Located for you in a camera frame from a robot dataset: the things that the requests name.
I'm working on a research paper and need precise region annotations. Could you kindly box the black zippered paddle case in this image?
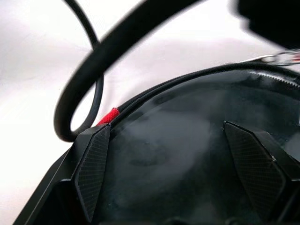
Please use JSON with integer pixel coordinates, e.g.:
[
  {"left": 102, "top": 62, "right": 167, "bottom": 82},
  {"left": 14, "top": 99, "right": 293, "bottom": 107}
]
[{"left": 95, "top": 50, "right": 300, "bottom": 225}]

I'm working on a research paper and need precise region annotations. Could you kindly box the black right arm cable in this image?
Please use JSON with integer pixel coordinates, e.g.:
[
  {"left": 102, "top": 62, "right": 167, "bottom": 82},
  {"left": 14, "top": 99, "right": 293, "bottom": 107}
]
[{"left": 54, "top": 0, "right": 207, "bottom": 143}]

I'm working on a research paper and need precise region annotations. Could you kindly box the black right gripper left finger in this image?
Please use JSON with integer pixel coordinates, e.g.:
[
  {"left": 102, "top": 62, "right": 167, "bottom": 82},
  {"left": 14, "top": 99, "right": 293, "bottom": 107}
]
[{"left": 22, "top": 123, "right": 112, "bottom": 225}]

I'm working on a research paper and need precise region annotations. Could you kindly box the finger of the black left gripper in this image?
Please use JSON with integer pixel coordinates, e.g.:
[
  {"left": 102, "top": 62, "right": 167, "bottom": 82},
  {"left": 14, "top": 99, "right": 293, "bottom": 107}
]
[{"left": 228, "top": 0, "right": 300, "bottom": 51}]

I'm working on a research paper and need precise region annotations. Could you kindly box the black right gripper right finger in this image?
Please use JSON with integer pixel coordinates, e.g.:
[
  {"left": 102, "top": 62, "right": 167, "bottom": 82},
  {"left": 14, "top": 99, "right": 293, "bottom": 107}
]
[{"left": 222, "top": 120, "right": 300, "bottom": 225}]

